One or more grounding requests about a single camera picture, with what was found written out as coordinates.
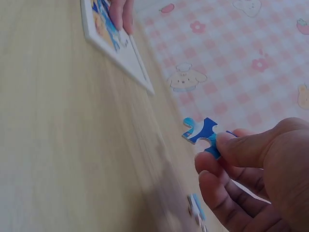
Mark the white framed puzzle board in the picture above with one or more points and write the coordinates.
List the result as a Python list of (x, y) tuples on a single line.
[(125, 56)]

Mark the person's left hand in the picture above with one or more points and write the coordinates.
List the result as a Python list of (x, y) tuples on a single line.
[(122, 12)]

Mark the blue white puzzle piece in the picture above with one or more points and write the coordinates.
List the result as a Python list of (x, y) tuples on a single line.
[(205, 128), (198, 210)]

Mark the person's right hand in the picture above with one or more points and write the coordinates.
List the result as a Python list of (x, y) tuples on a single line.
[(285, 169)]

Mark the person's left fingers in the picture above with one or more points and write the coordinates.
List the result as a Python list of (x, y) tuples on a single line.
[(122, 13)]

